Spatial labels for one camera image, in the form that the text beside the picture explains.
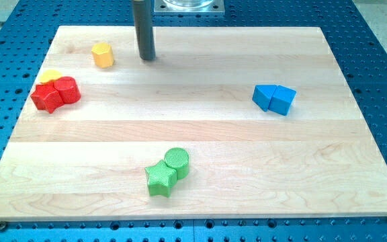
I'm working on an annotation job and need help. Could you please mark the yellow hexagon block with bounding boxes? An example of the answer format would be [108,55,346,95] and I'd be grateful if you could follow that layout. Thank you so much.
[91,42,114,69]

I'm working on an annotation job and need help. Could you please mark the yellow round block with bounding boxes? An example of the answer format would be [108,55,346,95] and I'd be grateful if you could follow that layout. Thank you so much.
[39,69,62,84]

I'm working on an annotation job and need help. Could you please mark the left board clamp screw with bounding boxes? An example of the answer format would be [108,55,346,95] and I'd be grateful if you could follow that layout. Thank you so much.
[0,221,7,231]

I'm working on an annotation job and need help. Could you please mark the blue cube block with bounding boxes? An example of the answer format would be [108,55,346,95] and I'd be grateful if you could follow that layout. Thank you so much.
[268,85,296,116]

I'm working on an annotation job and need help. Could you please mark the green cylinder block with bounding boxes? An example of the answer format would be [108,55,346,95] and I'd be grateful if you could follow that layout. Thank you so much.
[164,147,189,180]

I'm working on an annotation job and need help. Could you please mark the red star block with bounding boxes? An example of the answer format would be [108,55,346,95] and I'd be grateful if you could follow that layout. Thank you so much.
[30,84,64,114]

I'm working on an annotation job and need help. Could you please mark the light wooden board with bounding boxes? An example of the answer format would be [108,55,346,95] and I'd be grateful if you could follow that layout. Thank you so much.
[0,26,387,221]

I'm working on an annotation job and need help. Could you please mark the blue triangle block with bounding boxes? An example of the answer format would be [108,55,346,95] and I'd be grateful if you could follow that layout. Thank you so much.
[252,85,277,112]

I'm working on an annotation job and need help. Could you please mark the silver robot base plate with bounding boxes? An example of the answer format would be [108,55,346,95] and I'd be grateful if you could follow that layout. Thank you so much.
[154,0,225,15]

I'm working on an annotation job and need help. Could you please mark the green star block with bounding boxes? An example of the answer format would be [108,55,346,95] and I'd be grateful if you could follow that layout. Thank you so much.
[145,160,177,198]

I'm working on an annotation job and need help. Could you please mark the red cylinder block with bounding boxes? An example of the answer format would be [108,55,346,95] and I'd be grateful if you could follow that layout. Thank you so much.
[54,76,81,104]

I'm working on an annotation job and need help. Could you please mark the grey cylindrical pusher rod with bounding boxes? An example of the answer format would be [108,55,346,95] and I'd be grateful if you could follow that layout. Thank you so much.
[132,0,156,61]

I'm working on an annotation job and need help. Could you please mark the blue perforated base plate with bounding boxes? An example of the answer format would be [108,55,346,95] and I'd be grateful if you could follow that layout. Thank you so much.
[0,0,387,241]

